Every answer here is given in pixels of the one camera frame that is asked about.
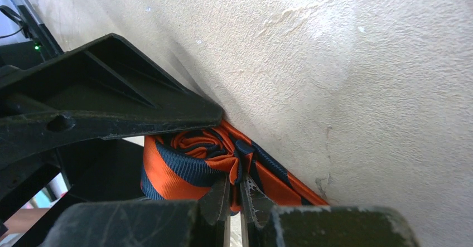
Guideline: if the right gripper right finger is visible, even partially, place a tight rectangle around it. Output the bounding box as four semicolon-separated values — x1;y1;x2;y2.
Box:
240;176;419;246

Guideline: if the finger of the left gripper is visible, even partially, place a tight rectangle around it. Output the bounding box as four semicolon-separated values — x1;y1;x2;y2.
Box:
1;33;223;167

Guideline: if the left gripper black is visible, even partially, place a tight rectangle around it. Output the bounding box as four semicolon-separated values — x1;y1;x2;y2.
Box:
1;139;143;246

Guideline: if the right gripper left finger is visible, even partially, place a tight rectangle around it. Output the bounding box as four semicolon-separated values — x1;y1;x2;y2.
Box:
37;175;230;246

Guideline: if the orange navy striped tie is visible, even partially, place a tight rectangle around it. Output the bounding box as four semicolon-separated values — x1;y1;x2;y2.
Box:
141;120;327;213

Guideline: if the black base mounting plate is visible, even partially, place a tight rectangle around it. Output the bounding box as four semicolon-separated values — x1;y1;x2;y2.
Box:
1;5;64;70

